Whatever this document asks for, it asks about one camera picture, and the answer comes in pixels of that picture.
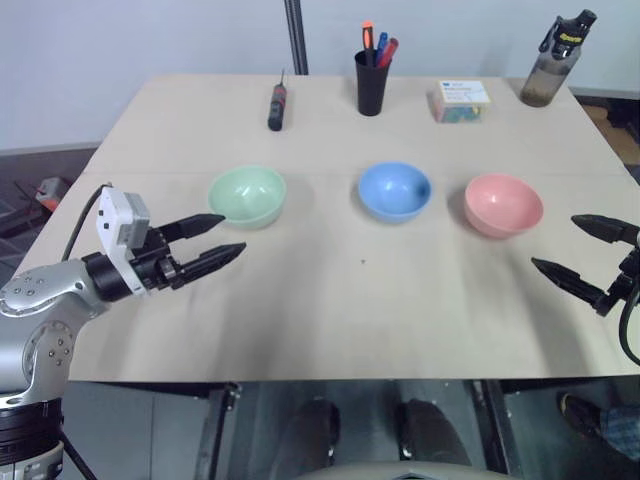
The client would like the red bowl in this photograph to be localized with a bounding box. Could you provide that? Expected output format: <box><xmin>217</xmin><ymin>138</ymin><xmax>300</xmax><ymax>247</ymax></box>
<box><xmin>464</xmin><ymin>173</ymin><xmax>545</xmax><ymax>239</ymax></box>

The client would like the orange black marker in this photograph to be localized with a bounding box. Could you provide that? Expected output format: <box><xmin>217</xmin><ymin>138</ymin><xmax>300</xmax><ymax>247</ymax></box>
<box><xmin>361</xmin><ymin>20</ymin><xmax>376</xmax><ymax>67</ymax></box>

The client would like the metal pole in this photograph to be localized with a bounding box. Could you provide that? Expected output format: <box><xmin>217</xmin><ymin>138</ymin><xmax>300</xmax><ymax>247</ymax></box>
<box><xmin>283</xmin><ymin>0</ymin><xmax>310</xmax><ymax>76</ymax></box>

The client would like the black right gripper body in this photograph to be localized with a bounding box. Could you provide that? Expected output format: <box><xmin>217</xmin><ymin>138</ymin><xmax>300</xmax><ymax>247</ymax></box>
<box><xmin>595</xmin><ymin>230</ymin><xmax>640</xmax><ymax>318</ymax></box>

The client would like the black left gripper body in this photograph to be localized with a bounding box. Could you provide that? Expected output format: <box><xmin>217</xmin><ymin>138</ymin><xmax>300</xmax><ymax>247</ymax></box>
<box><xmin>130</xmin><ymin>227</ymin><xmax>185</xmax><ymax>292</ymax></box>

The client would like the clear box of coloured clips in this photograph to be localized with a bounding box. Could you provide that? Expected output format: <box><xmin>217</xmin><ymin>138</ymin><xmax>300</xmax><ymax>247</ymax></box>
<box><xmin>428</xmin><ymin>79</ymin><xmax>494</xmax><ymax>125</ymax></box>

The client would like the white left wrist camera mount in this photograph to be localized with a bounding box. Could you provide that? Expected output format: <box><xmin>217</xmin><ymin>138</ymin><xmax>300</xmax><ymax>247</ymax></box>
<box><xmin>96</xmin><ymin>186</ymin><xmax>152</xmax><ymax>296</ymax></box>

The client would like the black red screwdriver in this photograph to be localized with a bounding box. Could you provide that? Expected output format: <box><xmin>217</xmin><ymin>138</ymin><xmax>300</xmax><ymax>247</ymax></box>
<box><xmin>267</xmin><ymin>67</ymin><xmax>290</xmax><ymax>133</ymax></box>

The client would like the red marker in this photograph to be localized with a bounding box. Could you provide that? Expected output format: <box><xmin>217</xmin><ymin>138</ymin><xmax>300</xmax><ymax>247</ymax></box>
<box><xmin>375</xmin><ymin>37</ymin><xmax>400</xmax><ymax>70</ymax></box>

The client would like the person's shoe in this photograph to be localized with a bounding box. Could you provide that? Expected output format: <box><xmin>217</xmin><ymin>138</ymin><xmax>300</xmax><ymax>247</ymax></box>
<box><xmin>558</xmin><ymin>392</ymin><xmax>604</xmax><ymax>441</ymax></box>

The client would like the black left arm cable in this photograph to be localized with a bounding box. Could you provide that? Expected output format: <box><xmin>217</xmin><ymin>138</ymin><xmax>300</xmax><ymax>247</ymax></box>
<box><xmin>60</xmin><ymin>182</ymin><xmax>112</xmax><ymax>263</ymax></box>

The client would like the black right table leg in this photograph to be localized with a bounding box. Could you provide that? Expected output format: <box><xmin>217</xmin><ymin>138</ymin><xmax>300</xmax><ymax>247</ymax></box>
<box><xmin>469</xmin><ymin>379</ymin><xmax>526</xmax><ymax>476</ymax></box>

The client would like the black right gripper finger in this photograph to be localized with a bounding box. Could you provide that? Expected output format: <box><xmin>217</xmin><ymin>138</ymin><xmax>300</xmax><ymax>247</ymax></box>
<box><xmin>530</xmin><ymin>257</ymin><xmax>612</xmax><ymax>310</ymax></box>
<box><xmin>570</xmin><ymin>214</ymin><xmax>640</xmax><ymax>246</ymax></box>

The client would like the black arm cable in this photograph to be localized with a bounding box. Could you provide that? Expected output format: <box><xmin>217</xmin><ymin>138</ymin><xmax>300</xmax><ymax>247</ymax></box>
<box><xmin>618</xmin><ymin>292</ymin><xmax>640</xmax><ymax>366</ymax></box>
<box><xmin>60</xmin><ymin>182</ymin><xmax>112</xmax><ymax>263</ymax></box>

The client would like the black right robot foot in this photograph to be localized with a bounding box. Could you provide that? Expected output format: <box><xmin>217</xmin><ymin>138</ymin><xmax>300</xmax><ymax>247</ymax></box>
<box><xmin>394</xmin><ymin>398</ymin><xmax>474</xmax><ymax>469</ymax></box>

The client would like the black left table leg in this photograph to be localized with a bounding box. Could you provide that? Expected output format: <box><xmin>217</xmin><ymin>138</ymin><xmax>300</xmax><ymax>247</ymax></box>
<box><xmin>192</xmin><ymin>382</ymin><xmax>242</xmax><ymax>480</ymax></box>

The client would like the green bowl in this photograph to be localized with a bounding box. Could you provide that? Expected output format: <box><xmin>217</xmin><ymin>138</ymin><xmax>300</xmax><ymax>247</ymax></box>
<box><xmin>207</xmin><ymin>165</ymin><xmax>288</xmax><ymax>231</ymax></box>

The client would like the blue bowl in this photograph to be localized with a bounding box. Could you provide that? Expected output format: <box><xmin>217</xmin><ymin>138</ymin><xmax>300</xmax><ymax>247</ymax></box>
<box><xmin>357</xmin><ymin>161</ymin><xmax>433</xmax><ymax>225</ymax></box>

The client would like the dark drinking bottle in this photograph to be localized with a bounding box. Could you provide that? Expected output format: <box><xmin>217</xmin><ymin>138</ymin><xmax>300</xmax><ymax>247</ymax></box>
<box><xmin>519</xmin><ymin>8</ymin><xmax>599</xmax><ymax>108</ymax></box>

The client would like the black left robot foot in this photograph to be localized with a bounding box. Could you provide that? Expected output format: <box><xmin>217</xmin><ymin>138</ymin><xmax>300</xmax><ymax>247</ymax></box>
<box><xmin>276</xmin><ymin>398</ymin><xmax>342</xmax><ymax>474</ymax></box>

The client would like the black pen cup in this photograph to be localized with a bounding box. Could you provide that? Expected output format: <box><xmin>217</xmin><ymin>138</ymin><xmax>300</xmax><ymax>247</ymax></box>
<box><xmin>354</xmin><ymin>48</ymin><xmax>391</xmax><ymax>118</ymax></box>

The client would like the orange grey tool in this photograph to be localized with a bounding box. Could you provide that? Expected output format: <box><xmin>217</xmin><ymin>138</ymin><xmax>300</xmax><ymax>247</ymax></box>
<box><xmin>32</xmin><ymin>176</ymin><xmax>72</xmax><ymax>214</ymax></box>

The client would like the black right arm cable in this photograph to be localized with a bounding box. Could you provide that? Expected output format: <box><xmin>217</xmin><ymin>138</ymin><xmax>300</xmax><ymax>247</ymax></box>
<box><xmin>618</xmin><ymin>292</ymin><xmax>640</xmax><ymax>366</ymax></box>

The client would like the black robot foot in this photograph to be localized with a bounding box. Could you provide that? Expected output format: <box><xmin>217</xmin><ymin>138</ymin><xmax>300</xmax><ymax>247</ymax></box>
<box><xmin>276</xmin><ymin>398</ymin><xmax>342</xmax><ymax>474</ymax></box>
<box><xmin>394</xmin><ymin>398</ymin><xmax>474</xmax><ymax>469</ymax></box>

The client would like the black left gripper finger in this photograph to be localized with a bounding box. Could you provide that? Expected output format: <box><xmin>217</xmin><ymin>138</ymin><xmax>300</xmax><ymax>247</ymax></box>
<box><xmin>174</xmin><ymin>242</ymin><xmax>248</xmax><ymax>291</ymax></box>
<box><xmin>160</xmin><ymin>213</ymin><xmax>226</xmax><ymax>242</ymax></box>

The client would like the black table leg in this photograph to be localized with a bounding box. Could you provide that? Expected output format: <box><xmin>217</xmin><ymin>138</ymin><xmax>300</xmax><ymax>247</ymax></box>
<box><xmin>192</xmin><ymin>382</ymin><xmax>242</xmax><ymax>480</ymax></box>
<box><xmin>469</xmin><ymin>379</ymin><xmax>526</xmax><ymax>476</ymax></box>

